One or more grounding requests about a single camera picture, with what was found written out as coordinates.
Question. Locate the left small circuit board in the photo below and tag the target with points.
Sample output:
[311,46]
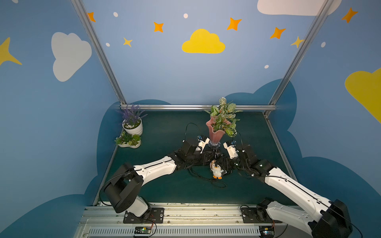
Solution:
[142,231]

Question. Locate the green leafy artificial plant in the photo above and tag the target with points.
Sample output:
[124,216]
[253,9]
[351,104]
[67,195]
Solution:
[223,117]

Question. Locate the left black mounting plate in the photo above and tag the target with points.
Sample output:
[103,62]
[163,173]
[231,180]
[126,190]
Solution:
[155,215]

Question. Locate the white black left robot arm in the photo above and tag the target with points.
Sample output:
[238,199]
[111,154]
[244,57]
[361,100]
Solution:
[124,187]

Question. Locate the aluminium frame post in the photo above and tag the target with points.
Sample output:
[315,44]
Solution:
[316,25]
[87,24]

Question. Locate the small circuit board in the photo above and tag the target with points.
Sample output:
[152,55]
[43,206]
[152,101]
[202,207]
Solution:
[142,231]
[267,231]

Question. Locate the black bag with strap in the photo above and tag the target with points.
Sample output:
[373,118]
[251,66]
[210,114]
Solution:
[223,160]

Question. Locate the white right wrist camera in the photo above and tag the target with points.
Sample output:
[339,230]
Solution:
[231,149]

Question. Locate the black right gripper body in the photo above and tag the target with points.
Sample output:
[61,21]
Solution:
[227,159]

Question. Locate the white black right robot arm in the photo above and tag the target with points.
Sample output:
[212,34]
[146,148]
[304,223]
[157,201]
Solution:
[316,215]

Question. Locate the aluminium frame rear crossbar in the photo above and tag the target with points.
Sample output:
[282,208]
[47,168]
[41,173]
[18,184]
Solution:
[203,107]

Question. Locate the black mounting plate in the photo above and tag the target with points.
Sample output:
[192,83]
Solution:
[155,215]
[253,215]

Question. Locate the white dish green succulents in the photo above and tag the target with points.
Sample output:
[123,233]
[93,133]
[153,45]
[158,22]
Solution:
[126,140]

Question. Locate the right small circuit board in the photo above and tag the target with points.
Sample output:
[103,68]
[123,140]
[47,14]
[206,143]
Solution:
[267,231]

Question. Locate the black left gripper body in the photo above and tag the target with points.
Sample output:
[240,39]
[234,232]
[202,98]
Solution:
[204,156]

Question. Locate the white pot lavender plant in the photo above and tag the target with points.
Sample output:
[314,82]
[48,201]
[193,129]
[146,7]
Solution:
[132,119]

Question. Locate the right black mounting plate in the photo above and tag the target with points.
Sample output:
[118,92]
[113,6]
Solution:
[253,215]

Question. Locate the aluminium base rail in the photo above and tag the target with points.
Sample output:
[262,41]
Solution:
[181,220]

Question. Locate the aluminium frame post right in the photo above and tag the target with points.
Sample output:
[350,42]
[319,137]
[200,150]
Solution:
[316,25]

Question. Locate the grey plush penguin decoration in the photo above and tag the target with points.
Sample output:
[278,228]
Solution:
[217,170]

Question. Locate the pink vase with glass base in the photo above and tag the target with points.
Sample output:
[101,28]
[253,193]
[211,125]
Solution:
[215,135]

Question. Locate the aluminium frame post left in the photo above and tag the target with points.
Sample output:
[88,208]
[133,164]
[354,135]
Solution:
[87,24]

